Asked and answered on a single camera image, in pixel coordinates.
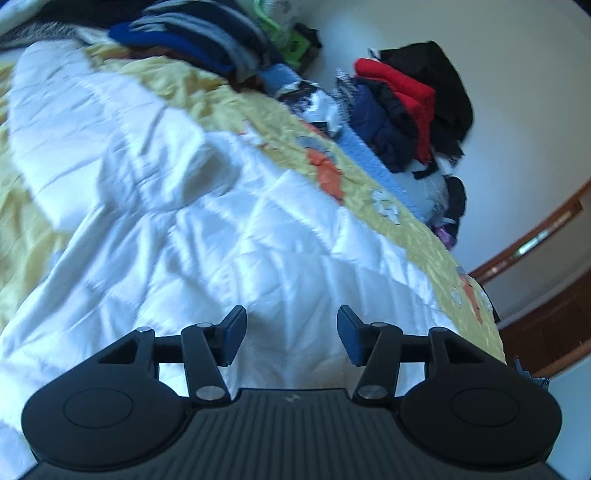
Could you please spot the grey fuzzy cloth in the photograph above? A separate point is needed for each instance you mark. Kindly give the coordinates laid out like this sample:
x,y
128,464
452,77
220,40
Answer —
x,y
41,32

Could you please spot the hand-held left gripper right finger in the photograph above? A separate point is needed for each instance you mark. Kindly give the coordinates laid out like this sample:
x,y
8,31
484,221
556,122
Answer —
x,y
351,337

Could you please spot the dark purple clothes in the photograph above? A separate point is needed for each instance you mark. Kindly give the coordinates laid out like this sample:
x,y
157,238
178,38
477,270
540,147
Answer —
x,y
455,203

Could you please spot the pale grey cloth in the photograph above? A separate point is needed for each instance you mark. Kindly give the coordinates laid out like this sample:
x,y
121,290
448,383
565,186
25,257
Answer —
x,y
425,194

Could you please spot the red garment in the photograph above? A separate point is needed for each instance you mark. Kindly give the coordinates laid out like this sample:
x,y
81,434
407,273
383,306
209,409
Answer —
x,y
406,87

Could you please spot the striped dark clothes pile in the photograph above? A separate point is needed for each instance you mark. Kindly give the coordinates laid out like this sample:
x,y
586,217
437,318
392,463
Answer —
x,y
194,37

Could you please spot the navy blue jacket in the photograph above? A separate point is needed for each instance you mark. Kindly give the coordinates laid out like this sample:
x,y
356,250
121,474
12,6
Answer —
x,y
383,129

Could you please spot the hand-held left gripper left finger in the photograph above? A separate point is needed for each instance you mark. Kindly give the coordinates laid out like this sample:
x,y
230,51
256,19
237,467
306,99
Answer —
x,y
234,333

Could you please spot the light blue towel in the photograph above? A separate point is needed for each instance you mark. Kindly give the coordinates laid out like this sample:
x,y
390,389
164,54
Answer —
x,y
364,157

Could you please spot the black white printed garment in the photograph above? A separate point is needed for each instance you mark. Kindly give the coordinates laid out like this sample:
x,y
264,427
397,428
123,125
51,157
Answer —
x,y
318,106

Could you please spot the green plastic object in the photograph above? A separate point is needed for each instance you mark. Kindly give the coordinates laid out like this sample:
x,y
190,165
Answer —
x,y
295,48

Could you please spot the yellow printed quilt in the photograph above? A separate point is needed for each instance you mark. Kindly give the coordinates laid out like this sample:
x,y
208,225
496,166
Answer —
x,y
207,97

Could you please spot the wooden door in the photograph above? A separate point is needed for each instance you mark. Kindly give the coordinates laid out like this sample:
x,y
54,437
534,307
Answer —
x,y
554,314

